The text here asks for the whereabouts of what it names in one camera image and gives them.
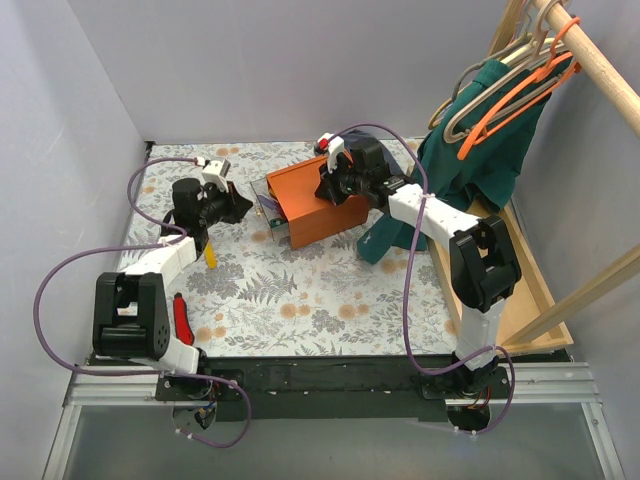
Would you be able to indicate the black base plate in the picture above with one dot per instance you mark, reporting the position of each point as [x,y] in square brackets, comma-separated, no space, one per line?
[352,387]

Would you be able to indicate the dark blue cloth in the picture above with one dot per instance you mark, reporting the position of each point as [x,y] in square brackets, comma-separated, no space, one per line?
[370,156]

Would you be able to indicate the green stubby screwdriver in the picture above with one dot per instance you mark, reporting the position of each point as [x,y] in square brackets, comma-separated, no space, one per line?
[277,222]

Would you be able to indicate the orange wooden drawer box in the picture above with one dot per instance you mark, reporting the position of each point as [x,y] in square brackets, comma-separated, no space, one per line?
[311,219]

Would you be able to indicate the dark green garment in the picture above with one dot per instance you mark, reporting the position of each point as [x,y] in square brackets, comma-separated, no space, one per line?
[489,171]

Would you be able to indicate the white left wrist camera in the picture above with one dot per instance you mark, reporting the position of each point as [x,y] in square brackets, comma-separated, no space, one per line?
[214,171]

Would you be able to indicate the orange clothes hanger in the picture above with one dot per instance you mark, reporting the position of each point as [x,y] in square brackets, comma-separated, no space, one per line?
[547,70]

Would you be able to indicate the floral patterned table mat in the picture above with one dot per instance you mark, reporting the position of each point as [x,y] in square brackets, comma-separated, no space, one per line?
[265,298]

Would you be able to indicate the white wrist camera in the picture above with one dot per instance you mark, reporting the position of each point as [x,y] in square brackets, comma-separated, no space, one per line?
[330,145]
[214,171]

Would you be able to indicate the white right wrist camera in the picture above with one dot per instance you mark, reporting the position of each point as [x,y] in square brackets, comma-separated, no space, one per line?
[330,145]

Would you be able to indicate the aluminium rail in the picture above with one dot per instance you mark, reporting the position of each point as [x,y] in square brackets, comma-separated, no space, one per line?
[535,383]

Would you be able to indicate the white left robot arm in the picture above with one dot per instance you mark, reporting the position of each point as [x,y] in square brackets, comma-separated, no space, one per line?
[131,318]

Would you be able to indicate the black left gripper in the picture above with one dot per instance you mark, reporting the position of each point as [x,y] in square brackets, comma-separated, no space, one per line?
[228,204]

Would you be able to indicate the wooden clothes rack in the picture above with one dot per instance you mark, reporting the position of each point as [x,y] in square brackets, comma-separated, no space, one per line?
[578,197]

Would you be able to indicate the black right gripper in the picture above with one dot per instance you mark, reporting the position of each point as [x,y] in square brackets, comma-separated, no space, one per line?
[331,181]

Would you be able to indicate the blue red screwdriver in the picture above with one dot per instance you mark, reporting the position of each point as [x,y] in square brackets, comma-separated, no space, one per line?
[270,204]

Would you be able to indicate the clear acrylic drawer tray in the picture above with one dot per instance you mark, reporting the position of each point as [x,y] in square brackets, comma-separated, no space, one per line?
[260,188]

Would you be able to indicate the red utility knife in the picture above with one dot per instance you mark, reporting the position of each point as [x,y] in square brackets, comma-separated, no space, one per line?
[183,328]

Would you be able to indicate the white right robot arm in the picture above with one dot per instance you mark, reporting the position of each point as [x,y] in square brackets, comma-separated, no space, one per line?
[484,268]

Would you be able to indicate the yellow utility knife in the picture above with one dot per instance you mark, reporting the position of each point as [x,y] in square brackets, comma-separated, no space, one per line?
[209,256]

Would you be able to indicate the beige clothes hanger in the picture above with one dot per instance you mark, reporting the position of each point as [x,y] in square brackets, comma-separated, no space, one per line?
[457,132]

